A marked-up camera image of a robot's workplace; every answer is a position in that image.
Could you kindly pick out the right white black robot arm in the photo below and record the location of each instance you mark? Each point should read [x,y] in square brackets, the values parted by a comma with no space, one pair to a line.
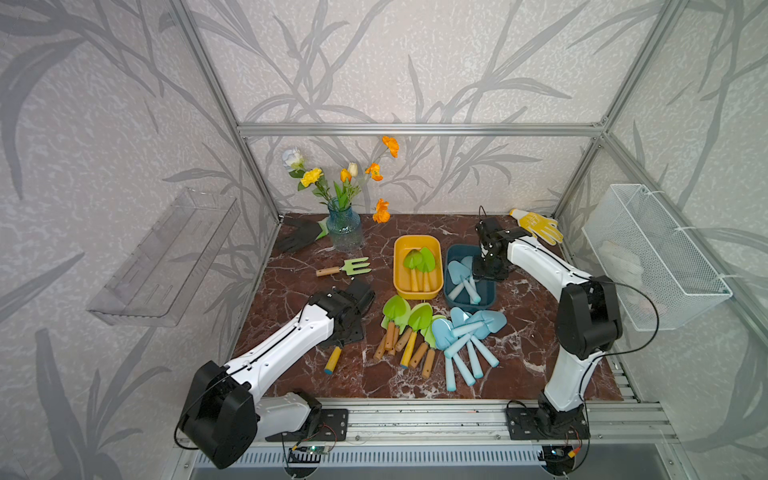
[587,322]

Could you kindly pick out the green garden fork wooden handle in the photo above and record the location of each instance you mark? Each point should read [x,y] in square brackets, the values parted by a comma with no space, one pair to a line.
[350,267]

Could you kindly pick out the yellow white garden glove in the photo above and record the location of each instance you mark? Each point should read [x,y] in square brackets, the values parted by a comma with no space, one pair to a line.
[544,228]

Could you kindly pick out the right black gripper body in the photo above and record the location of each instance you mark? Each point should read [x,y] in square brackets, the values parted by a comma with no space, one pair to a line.
[484,268]

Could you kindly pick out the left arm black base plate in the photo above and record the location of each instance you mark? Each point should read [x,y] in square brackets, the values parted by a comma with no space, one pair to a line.
[325,425]

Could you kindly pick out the black garden glove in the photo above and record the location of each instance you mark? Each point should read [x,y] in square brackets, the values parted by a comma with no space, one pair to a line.
[304,233]

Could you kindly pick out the yellow storage box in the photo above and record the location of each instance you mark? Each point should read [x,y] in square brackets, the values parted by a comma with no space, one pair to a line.
[417,271]

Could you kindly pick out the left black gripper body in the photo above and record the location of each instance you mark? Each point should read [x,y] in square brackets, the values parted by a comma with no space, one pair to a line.
[352,334]

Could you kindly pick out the clear plastic wall shelf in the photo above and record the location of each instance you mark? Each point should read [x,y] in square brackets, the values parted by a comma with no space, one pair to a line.
[159,279]

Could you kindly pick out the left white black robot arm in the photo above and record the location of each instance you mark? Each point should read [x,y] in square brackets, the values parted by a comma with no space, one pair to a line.
[226,408]

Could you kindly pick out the glass vase with flowers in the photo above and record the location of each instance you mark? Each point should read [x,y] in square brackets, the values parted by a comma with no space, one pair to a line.
[343,224]

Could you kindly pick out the white wire mesh basket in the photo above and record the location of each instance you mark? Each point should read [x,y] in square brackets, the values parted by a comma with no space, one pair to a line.
[666,280]

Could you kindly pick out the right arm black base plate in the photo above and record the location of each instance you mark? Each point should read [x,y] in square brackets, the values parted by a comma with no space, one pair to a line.
[544,422]

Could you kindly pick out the dark teal storage box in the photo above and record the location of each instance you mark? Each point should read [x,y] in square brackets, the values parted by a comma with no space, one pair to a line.
[485,288]

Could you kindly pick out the aluminium front rail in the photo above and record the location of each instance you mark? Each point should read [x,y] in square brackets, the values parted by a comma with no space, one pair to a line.
[388,422]

